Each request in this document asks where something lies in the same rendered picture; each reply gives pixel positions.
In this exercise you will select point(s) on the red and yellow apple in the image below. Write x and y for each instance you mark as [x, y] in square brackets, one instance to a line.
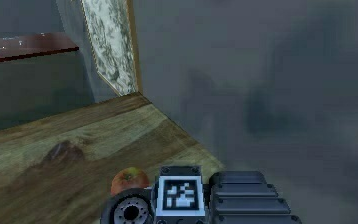
[128, 180]

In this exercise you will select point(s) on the gold framed speckled picture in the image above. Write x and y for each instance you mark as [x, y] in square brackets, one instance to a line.
[112, 43]

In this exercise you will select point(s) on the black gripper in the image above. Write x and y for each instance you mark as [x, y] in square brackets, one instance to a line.
[130, 210]

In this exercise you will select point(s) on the dark red wooden table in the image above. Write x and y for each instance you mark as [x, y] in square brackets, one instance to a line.
[27, 46]

